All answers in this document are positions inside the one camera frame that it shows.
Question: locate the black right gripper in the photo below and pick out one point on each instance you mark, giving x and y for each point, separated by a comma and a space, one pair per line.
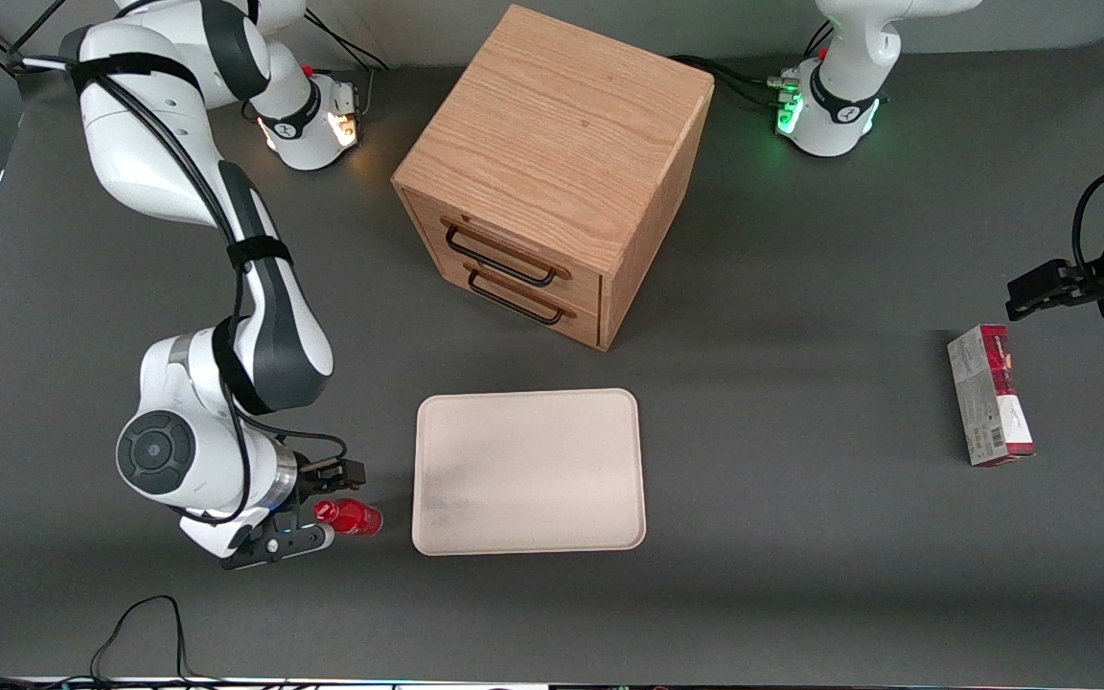
318, 474

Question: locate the red coke bottle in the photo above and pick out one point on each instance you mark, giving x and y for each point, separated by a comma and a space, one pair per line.
357, 518

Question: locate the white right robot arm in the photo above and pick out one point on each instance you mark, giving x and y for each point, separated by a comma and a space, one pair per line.
116, 163

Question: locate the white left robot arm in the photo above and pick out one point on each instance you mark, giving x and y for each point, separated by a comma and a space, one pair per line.
849, 57

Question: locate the cream plastic tray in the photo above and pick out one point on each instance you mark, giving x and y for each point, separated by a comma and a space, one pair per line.
528, 470

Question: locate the red tartan shortbread box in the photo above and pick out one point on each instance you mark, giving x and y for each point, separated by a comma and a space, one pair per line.
988, 402

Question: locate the wooden drawer front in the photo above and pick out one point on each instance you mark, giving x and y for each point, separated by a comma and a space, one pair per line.
423, 216
583, 329

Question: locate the wooden drawer cabinet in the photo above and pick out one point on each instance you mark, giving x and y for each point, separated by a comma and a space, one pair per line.
562, 115

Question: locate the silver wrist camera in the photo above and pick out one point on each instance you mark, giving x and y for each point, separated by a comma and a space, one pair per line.
308, 540

